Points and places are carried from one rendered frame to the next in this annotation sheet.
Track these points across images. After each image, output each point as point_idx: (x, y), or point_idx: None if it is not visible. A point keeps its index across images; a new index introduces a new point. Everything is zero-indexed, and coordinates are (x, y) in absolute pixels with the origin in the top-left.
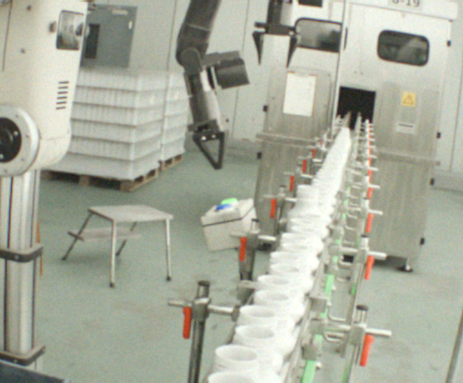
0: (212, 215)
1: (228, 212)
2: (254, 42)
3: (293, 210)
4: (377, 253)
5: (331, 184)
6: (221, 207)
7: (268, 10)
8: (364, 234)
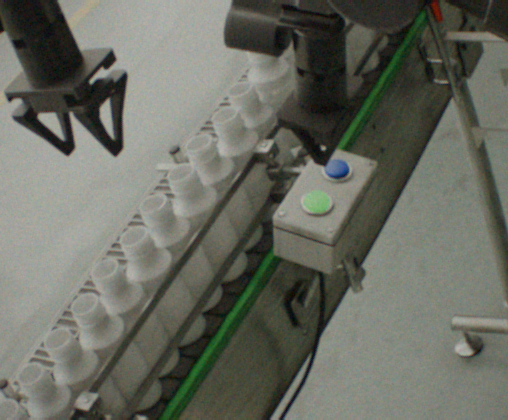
0: (360, 156)
1: (337, 150)
2: (125, 92)
3: (282, 61)
4: (165, 164)
5: (103, 269)
6: (343, 160)
7: (71, 32)
8: (174, 149)
